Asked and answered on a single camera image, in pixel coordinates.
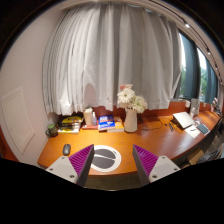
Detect dark grey curtain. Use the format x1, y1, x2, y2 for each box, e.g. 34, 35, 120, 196
178, 33, 218, 103

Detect small sanitizer bottle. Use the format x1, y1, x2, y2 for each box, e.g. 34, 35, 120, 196
92, 112, 97, 126

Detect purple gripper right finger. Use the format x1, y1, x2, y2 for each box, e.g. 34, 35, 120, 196
132, 145, 180, 186

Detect dark tablet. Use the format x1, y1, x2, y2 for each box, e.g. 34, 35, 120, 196
197, 124, 210, 135

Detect stack of yellow books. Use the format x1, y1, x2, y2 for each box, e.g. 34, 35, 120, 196
58, 116, 83, 133

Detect white tissue canister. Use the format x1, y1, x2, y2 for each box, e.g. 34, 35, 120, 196
84, 108, 93, 125

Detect white curtain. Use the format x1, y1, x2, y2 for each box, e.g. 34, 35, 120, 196
43, 3, 181, 115

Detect black cable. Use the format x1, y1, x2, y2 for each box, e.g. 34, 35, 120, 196
137, 114, 170, 132

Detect orange book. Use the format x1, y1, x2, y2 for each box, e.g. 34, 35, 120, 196
108, 116, 124, 132

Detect black pens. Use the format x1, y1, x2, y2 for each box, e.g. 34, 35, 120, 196
168, 122, 174, 132

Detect blue book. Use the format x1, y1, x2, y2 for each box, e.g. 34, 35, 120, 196
98, 115, 115, 130

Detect white and pink flowers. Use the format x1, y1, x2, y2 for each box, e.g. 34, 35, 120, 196
117, 84, 148, 114

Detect silver laptop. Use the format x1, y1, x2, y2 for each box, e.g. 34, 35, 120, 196
173, 112, 194, 129

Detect white ceramic vase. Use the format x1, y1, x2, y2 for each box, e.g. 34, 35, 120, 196
124, 109, 137, 132

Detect green mug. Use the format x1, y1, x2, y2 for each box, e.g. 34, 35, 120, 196
46, 124, 58, 137

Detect white wall panel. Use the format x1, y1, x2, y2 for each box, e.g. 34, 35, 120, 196
2, 87, 35, 154

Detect dark grey computer mouse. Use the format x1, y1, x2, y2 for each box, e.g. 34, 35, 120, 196
62, 144, 71, 156

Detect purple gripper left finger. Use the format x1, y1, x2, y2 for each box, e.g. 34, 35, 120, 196
46, 144, 94, 187

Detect white paper sheet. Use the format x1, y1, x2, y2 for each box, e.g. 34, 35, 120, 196
185, 125, 200, 138

